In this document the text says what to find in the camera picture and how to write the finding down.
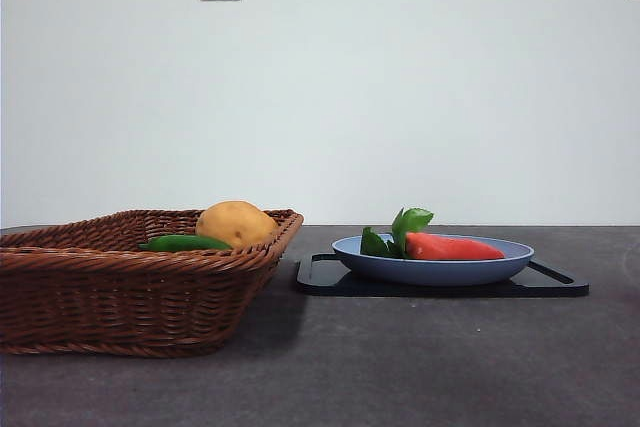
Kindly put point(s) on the green pepper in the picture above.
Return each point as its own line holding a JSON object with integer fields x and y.
{"x": 185, "y": 243}

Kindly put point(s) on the orange carrot with green leaves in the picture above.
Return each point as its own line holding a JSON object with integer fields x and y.
{"x": 450, "y": 248}

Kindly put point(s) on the brown wicker basket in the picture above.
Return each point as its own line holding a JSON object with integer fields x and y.
{"x": 125, "y": 297}

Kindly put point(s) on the black flat tray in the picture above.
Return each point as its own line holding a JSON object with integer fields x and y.
{"x": 325, "y": 287}

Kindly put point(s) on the yellow-brown potato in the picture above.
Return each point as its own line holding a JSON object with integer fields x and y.
{"x": 235, "y": 224}

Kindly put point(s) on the light blue round plate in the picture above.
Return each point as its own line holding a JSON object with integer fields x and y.
{"x": 430, "y": 272}

